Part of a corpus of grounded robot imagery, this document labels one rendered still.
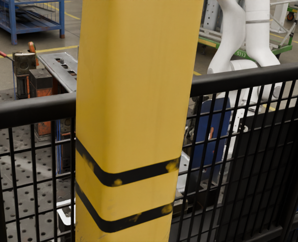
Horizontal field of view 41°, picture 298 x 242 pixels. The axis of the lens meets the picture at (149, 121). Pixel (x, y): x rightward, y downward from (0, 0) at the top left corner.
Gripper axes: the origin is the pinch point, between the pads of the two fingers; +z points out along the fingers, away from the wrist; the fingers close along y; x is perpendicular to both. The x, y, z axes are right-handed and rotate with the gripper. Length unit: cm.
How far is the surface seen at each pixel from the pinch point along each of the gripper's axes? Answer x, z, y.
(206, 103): -55, -9, -28
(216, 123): -50, -5, -23
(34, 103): -110, 1, -58
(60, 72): 49, -6, -84
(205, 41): 396, -117, 29
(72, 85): 34, -1, -74
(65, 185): 13, 40, -60
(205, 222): -52, 21, -17
